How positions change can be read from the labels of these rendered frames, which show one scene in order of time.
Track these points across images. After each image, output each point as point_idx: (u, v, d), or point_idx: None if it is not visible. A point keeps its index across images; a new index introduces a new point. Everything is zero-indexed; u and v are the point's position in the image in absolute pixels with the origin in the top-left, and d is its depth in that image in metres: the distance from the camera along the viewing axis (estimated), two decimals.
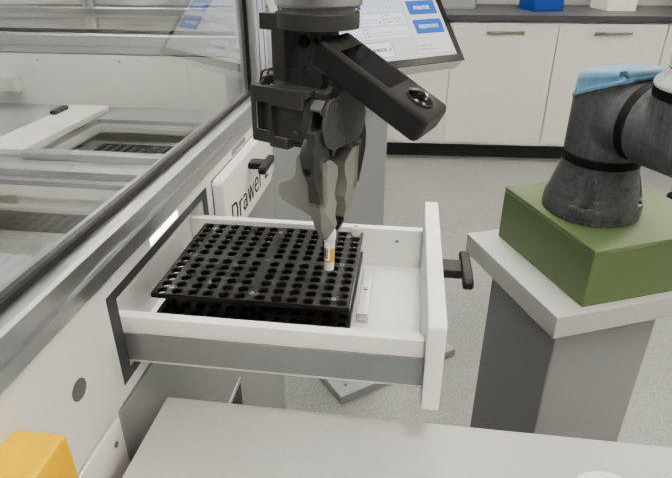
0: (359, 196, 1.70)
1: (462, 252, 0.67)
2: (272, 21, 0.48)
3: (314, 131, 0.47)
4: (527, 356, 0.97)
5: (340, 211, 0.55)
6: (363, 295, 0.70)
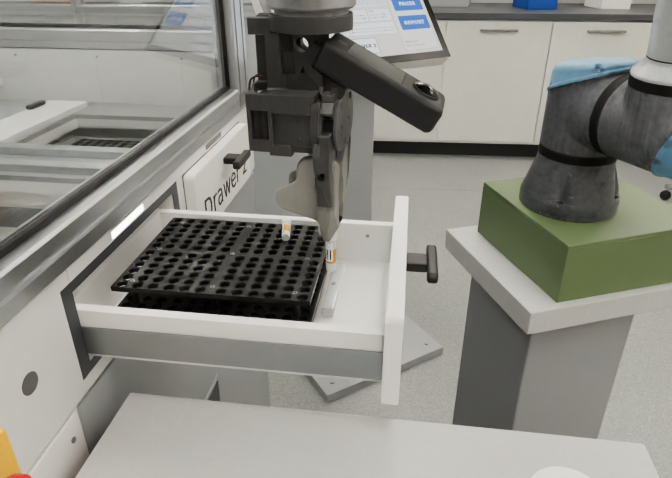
0: (346, 193, 1.69)
1: (429, 246, 0.66)
2: (264, 26, 0.46)
3: (324, 134, 0.47)
4: (504, 353, 0.96)
5: None
6: (330, 290, 0.69)
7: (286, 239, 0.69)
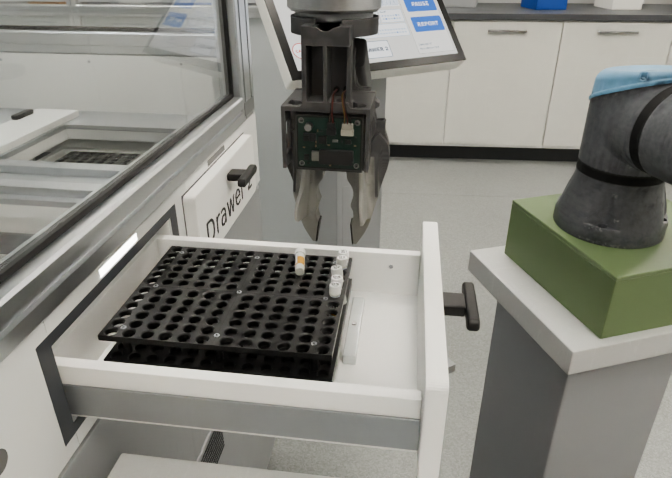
0: None
1: (466, 283, 0.57)
2: (351, 34, 0.41)
3: (375, 122, 0.49)
4: (536, 388, 0.87)
5: (318, 213, 0.55)
6: (351, 332, 0.60)
7: (300, 274, 0.61)
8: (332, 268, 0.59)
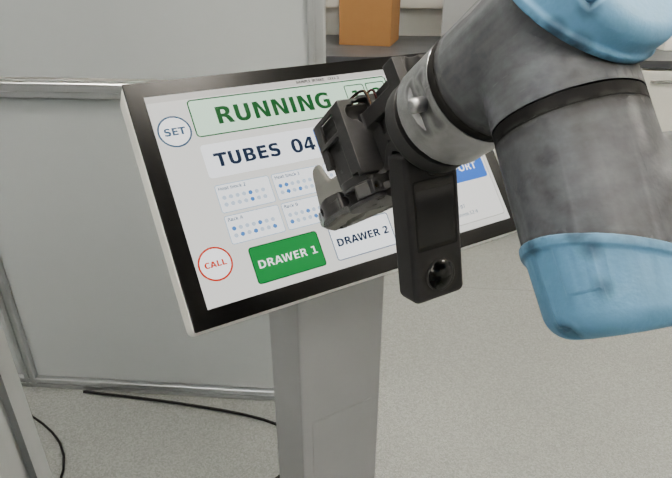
0: (333, 440, 0.98)
1: None
2: (393, 80, 0.38)
3: (348, 198, 0.44)
4: None
5: None
6: None
7: None
8: None
